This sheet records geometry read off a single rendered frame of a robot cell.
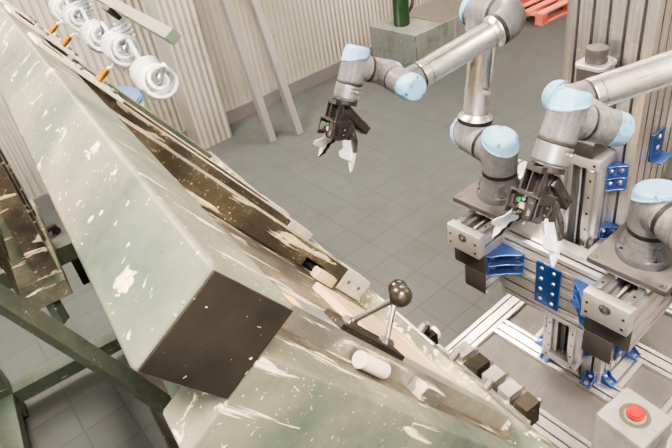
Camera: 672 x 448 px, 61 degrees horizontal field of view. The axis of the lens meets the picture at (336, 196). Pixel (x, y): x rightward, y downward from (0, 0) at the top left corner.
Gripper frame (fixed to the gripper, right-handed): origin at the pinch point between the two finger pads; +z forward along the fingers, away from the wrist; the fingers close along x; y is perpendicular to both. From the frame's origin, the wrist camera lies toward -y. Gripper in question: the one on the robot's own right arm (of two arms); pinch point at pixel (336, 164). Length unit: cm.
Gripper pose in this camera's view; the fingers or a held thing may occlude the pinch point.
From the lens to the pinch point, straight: 173.9
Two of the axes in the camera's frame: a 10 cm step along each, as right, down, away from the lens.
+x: 6.3, 3.5, -6.9
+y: -7.4, 0.2, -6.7
